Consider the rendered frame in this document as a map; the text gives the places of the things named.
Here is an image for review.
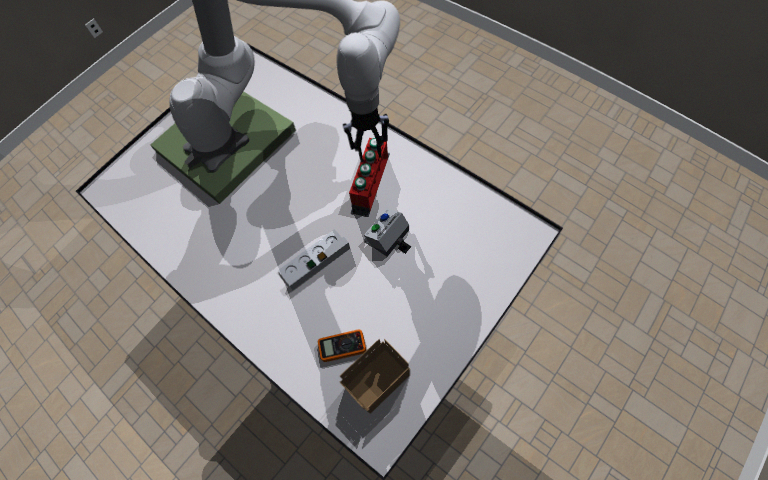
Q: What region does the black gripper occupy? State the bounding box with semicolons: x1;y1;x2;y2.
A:
343;107;389;163

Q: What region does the orange digital multimeter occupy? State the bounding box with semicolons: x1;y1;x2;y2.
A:
318;330;366;362

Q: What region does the white key panel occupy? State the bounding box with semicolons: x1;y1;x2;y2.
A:
364;209;411;257

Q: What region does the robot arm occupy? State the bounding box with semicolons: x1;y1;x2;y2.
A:
169;0;400;173

